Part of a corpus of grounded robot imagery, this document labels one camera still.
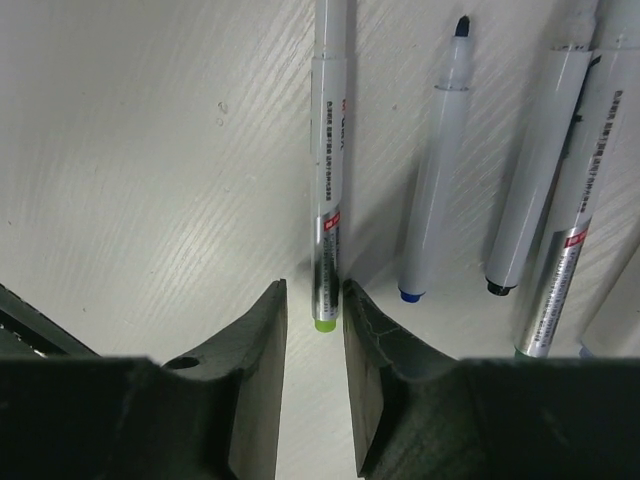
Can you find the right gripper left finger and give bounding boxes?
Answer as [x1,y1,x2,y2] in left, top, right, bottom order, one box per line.
[1,280,287,479]

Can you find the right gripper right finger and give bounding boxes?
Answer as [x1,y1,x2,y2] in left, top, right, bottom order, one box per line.
[343,280,639,479]

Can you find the black marker pen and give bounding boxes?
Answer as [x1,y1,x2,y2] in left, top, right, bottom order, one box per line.
[483,0,601,296]

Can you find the pastel purple highlighter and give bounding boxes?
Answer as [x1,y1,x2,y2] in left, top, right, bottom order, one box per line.
[579,239,640,359]

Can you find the light green capped marker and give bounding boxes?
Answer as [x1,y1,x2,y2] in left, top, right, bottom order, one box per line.
[310,0,348,333]

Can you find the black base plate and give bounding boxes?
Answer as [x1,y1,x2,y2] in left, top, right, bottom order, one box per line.
[1,285,98,357]

